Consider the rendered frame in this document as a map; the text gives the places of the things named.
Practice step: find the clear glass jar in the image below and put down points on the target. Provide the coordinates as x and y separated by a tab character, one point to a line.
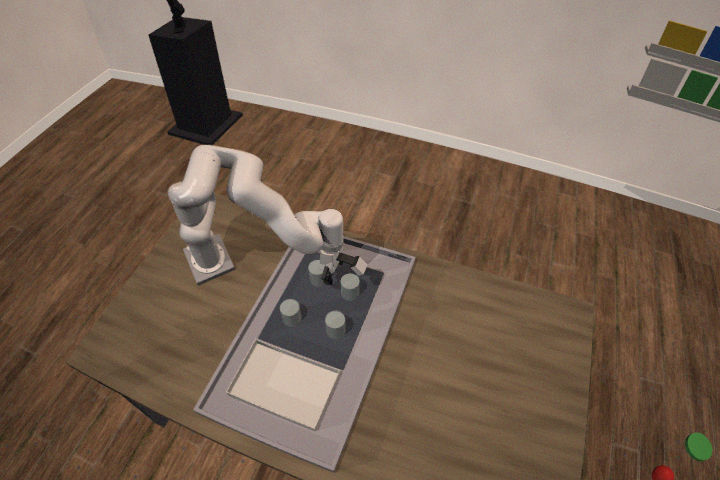
350	287
335	324
290	312
315	273

